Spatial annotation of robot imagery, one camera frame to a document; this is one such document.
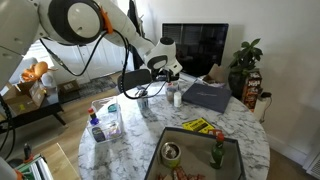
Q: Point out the white closet doors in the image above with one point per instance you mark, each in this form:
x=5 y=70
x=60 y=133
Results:
x=100 y=58

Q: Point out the orange Jenga box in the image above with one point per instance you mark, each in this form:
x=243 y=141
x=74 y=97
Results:
x=251 y=90

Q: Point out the black flat screen television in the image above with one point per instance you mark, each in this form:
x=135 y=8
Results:
x=200 y=46

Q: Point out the clear lidded jar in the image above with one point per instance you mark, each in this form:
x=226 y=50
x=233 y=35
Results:
x=171 y=93

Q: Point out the clear plastic storage container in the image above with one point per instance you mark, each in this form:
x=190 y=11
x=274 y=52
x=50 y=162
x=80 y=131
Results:
x=113 y=130

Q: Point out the green and white equipment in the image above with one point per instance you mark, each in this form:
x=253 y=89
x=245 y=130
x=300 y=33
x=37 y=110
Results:
x=33 y=168

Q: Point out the dark grey round-back chair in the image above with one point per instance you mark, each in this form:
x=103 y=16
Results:
x=133 y=80

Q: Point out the metal cup with blue print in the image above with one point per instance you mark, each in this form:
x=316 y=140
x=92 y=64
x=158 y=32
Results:
x=143 y=102

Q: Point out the black low bench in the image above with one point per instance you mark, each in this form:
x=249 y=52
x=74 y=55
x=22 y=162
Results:
x=33 y=111

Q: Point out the green round lid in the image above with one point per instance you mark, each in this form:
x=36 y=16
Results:
x=112 y=107

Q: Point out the large open cardboard box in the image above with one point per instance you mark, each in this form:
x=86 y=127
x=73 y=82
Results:
x=20 y=98

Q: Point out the orange stuffed toy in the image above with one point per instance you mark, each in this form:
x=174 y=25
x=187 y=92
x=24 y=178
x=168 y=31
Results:
x=35 y=70

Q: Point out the open tin can green label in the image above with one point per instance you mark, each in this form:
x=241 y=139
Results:
x=170 y=154

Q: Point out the brown paper bag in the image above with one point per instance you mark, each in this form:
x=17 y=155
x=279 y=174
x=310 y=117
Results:
x=216 y=75

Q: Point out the purple plastic item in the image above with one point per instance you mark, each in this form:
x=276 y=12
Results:
x=98 y=135

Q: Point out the grey patterned rug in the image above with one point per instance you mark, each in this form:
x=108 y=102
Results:
x=96 y=86

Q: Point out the red snack packets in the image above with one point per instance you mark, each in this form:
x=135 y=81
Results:
x=181 y=174

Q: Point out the yellow printed leaflet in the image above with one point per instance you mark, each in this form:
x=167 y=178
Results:
x=197 y=125

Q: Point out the dark grey flat notebook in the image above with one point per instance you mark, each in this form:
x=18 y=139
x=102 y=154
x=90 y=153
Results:
x=206 y=97

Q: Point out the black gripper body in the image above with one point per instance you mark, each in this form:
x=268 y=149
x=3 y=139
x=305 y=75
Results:
x=164 y=72

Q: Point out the white wall heater grille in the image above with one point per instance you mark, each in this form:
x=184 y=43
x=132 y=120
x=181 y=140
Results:
x=314 y=166

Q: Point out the small red packet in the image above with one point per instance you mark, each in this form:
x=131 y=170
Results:
x=215 y=132

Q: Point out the small closed cardboard box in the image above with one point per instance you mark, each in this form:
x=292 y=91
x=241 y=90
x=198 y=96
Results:
x=68 y=86

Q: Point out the small white bottle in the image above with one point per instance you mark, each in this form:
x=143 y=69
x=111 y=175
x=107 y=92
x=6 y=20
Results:
x=177 y=100

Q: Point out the green potted plant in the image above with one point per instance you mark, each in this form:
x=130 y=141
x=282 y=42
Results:
x=245 y=60

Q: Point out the hot sauce bottle red cap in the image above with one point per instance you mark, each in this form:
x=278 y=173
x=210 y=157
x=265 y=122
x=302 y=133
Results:
x=92 y=115

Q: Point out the dark blue cardboard box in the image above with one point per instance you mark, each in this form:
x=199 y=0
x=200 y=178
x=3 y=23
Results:
x=196 y=138

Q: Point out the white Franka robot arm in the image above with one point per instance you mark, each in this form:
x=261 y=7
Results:
x=76 y=20

